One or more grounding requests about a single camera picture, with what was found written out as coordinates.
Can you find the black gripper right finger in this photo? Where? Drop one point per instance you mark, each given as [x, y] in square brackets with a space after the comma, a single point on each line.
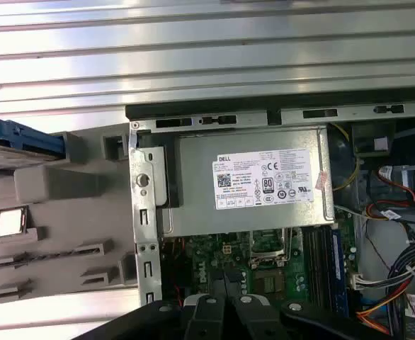
[257, 322]

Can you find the black RAM slot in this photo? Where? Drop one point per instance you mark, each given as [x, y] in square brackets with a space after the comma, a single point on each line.
[308, 269]
[326, 269]
[317, 269]

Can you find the grey-brown parts rack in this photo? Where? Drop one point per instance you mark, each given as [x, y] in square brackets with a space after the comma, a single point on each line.
[69, 219]

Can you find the dark RAM stick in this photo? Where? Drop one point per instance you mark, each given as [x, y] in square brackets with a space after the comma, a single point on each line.
[48, 255]

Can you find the green motherboard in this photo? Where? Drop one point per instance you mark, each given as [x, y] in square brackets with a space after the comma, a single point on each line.
[207, 258]

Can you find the CPU socket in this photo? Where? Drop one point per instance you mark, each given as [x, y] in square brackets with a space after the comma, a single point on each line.
[267, 244]

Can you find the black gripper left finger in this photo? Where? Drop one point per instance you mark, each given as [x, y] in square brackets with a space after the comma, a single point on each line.
[207, 318]

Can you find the silver CPU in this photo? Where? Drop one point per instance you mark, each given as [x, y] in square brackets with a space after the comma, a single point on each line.
[11, 222]

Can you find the hard disk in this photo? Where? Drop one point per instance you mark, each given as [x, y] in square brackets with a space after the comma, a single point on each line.
[34, 136]

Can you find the blue RAM stick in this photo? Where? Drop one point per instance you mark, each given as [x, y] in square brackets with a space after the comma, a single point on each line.
[338, 276]

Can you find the grey power supply unit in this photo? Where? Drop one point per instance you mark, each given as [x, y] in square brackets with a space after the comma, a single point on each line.
[193, 212]

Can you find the black open PC case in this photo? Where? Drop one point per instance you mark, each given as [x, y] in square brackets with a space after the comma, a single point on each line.
[142, 156]

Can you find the gold chipset heatsink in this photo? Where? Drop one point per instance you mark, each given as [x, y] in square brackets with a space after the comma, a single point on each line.
[269, 283]

